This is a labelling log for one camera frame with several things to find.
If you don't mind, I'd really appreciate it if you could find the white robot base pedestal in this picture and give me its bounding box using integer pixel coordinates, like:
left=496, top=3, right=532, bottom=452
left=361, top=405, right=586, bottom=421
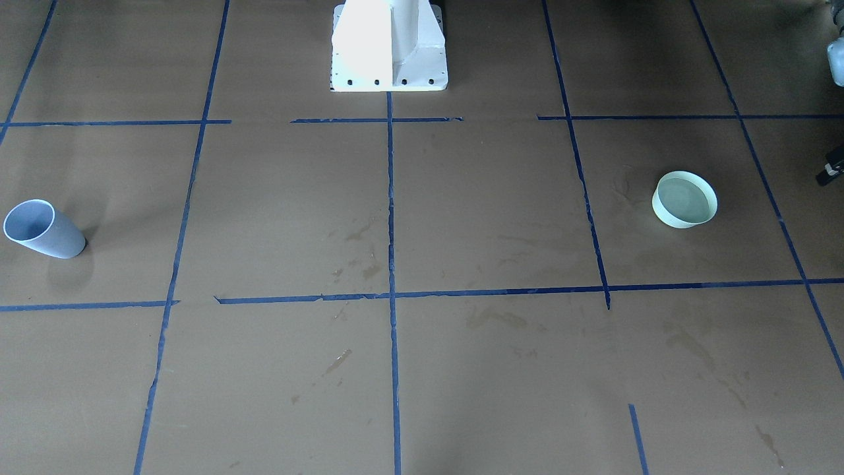
left=330, top=1, right=449, bottom=92

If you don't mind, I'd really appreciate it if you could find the mint green bowl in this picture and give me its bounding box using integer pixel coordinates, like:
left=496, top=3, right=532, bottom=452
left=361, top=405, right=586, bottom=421
left=651, top=171, right=718, bottom=229

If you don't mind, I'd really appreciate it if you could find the light blue plastic cup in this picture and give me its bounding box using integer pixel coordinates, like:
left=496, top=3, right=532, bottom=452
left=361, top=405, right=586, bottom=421
left=3, top=199, right=86, bottom=259

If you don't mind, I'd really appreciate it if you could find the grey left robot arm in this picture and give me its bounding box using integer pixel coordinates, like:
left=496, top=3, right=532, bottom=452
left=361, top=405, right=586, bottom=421
left=815, top=35, right=843, bottom=186

